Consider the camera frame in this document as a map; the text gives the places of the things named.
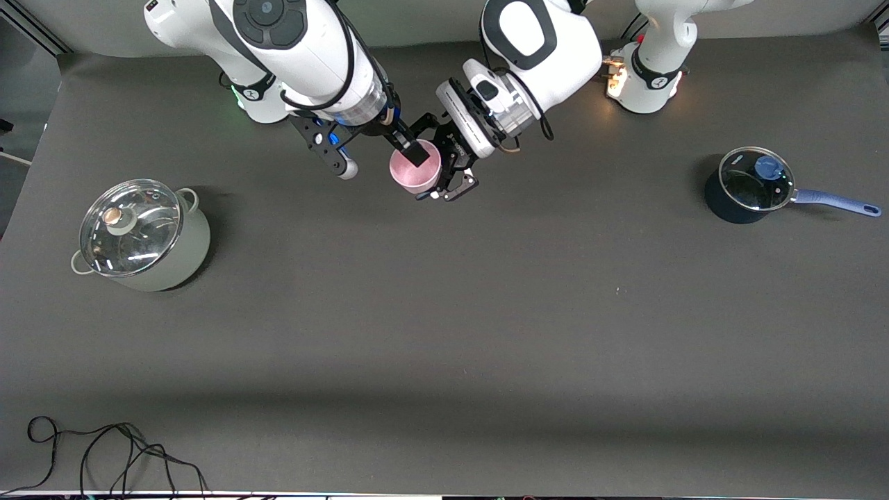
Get pale green cooking pot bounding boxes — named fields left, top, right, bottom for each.
left=70, top=179, right=211, bottom=292

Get aluminium frame rail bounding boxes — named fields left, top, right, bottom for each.
left=0, top=0, right=72, bottom=56

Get glass lid with blue knob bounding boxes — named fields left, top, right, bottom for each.
left=718, top=147, right=795, bottom=212

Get dark blue saucepan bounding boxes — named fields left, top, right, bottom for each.
left=704, top=147, right=883, bottom=225

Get black left arm base cables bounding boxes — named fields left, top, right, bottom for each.
left=603, top=12, right=650, bottom=70

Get thin black loose cable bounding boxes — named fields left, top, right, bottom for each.
left=0, top=416, right=209, bottom=497

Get pink plastic cup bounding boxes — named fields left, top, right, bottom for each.
left=388, top=139, right=443, bottom=196

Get glass lid with beige knob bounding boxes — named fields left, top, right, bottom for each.
left=78, top=179, right=183, bottom=278

